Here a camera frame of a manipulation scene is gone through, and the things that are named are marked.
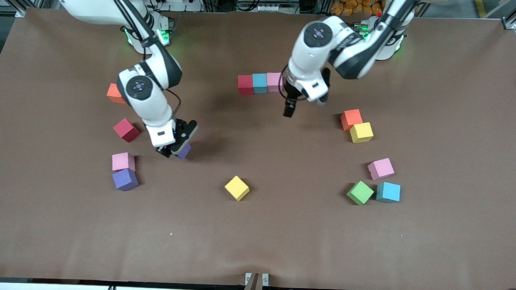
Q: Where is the purple foam cube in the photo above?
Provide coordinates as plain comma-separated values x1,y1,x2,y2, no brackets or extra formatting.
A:
112,168,139,192
175,142,193,161

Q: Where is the brown paper table cover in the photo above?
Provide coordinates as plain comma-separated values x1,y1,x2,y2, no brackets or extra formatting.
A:
0,1,516,290

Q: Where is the green foam cube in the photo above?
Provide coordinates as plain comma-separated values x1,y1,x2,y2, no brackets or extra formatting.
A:
346,180,375,206

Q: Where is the red foam cube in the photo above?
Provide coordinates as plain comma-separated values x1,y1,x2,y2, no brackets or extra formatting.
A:
113,118,141,143
237,74,254,96

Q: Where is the brown wooden strip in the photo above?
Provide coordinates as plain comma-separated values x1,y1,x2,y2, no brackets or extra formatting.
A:
241,272,259,290

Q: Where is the pink foam cube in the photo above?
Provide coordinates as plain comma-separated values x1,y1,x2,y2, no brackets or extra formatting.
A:
367,157,395,181
266,72,284,94
111,152,137,172

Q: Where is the orange foam cube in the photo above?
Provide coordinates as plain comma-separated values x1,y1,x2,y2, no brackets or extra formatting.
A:
106,83,127,105
340,109,364,132

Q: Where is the blue foam cube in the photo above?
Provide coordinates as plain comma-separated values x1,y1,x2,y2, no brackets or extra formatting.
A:
252,73,269,95
376,181,401,204

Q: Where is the yellow foam cube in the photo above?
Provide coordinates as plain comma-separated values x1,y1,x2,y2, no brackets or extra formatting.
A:
224,175,250,202
349,121,375,144

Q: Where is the metal clamp bracket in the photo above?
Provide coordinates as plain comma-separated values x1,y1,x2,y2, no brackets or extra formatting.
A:
244,272,270,287

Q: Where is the orange snack bag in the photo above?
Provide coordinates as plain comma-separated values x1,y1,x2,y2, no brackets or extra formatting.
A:
330,0,386,18

